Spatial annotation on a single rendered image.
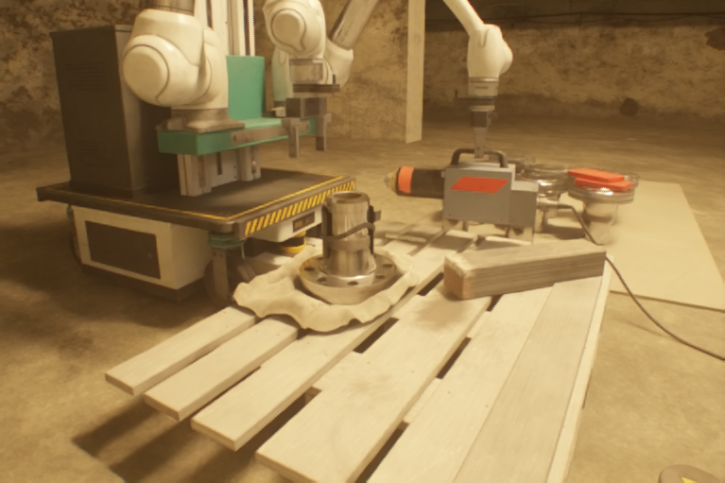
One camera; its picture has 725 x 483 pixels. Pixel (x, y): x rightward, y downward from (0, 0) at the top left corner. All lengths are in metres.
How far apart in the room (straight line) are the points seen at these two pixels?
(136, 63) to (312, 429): 0.81
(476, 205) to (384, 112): 3.85
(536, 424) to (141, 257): 1.18
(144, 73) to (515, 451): 1.00
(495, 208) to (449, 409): 0.81
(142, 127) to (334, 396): 1.09
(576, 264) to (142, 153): 1.33
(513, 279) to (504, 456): 0.62
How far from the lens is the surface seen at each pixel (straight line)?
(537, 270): 1.35
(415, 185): 1.60
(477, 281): 1.25
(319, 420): 0.86
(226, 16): 1.80
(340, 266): 1.23
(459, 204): 1.56
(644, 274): 1.99
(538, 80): 10.22
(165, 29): 1.18
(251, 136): 1.49
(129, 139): 1.64
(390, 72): 5.29
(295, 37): 1.10
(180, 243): 1.49
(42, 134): 6.04
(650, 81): 10.03
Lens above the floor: 0.68
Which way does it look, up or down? 15 degrees down
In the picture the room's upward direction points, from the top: straight up
